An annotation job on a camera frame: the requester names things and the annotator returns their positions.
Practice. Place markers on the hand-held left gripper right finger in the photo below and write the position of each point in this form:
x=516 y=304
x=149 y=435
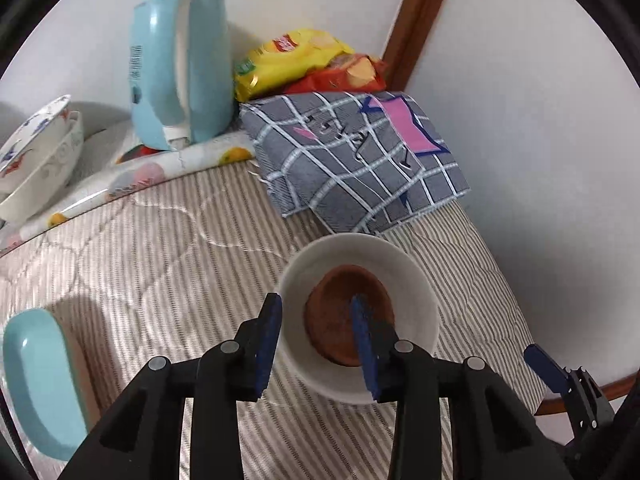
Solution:
x=362 y=350

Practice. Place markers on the fruit print table cover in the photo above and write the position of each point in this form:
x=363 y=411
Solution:
x=150 y=172

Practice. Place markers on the plain white bowl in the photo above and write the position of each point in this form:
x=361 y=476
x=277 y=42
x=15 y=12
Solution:
x=415 y=280

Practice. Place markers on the light blue electric kettle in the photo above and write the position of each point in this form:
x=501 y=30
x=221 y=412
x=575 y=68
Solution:
x=165 y=60

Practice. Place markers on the yellow chips bag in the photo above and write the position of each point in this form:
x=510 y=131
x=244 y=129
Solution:
x=285 y=65

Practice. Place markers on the blue square plate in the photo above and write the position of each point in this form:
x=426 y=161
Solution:
x=40 y=380

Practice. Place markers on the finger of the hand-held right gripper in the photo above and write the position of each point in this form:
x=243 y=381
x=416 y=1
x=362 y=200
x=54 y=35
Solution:
x=547 y=367

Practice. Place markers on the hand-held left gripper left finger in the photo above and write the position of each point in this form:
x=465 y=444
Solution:
x=267 y=350

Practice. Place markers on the brown wooden door frame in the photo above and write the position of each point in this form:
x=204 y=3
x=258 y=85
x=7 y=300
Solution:
x=415 y=20

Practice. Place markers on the blue patterned porcelain bowl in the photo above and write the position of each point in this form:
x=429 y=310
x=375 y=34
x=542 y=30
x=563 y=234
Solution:
x=30 y=135

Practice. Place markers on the striped quilted tablecloth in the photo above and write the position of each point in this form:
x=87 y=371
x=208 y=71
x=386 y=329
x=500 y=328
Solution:
x=175 y=270

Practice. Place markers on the grey checkered cloth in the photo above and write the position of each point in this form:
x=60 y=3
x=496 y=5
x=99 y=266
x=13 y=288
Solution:
x=340 y=160

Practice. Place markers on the small brown bowl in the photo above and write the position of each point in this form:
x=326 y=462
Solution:
x=332 y=315

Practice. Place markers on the large white porcelain bowl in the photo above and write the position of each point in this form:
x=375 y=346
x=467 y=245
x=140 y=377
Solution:
x=45 y=185

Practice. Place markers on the red snack bag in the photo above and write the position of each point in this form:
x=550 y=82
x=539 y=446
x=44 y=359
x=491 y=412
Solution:
x=345 y=72

